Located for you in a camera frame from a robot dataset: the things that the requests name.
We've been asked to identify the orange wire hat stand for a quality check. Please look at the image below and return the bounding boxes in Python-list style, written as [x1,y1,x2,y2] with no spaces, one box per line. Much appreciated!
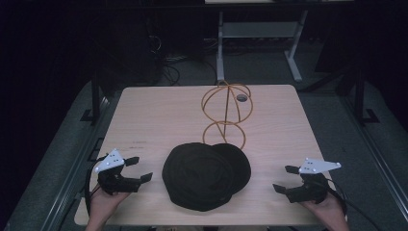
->
[200,79,254,151]

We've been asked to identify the metal floor rail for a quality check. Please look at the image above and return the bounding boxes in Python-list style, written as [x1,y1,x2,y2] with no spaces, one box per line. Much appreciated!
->
[340,94,408,215]
[39,95,112,231]

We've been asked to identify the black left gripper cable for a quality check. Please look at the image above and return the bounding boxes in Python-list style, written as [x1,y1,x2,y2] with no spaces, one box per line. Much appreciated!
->
[84,153,109,208]

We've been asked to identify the tangle of floor cables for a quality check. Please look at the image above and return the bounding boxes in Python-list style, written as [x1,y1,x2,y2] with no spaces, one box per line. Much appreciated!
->
[146,33,219,88]

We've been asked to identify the person's right hand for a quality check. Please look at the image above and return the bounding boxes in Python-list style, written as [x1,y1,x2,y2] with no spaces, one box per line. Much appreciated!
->
[300,192,351,231]

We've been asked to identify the black metal stand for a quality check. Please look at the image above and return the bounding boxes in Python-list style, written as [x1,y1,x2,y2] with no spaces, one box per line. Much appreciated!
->
[352,62,381,127]
[80,71,107,127]

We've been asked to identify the white metal table frame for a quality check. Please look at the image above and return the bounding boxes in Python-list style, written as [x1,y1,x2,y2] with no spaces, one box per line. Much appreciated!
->
[216,9,310,83]

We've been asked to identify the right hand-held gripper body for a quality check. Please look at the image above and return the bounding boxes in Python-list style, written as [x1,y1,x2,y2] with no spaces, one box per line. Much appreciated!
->
[285,157,343,205]

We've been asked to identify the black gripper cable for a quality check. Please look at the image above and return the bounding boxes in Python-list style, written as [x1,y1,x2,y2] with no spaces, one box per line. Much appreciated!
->
[84,153,109,208]
[326,181,384,231]

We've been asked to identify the black cap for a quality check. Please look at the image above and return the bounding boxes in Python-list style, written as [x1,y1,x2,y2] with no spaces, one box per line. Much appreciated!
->
[161,141,252,213]

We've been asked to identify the person's left hand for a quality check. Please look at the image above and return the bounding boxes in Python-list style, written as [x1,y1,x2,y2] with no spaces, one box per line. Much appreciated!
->
[84,184,130,231]

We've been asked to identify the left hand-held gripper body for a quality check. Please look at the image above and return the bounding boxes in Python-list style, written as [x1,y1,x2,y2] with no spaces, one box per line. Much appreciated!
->
[93,148,142,196]

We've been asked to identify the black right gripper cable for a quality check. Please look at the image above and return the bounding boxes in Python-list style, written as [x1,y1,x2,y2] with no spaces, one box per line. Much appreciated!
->
[326,181,384,231]

